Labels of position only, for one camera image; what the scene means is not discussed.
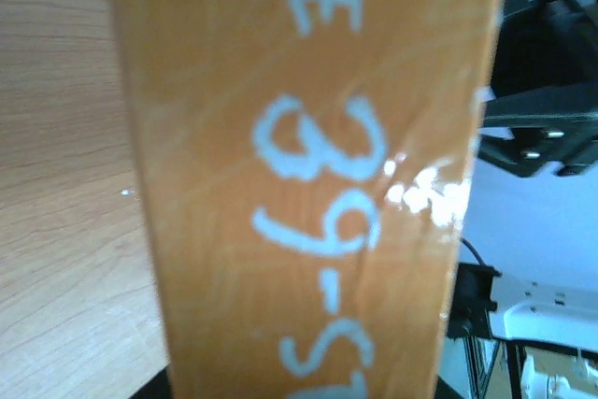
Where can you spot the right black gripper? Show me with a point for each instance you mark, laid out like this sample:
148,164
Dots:
543,44

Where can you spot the orange treehouse paperback book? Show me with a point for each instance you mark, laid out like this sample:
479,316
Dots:
304,168

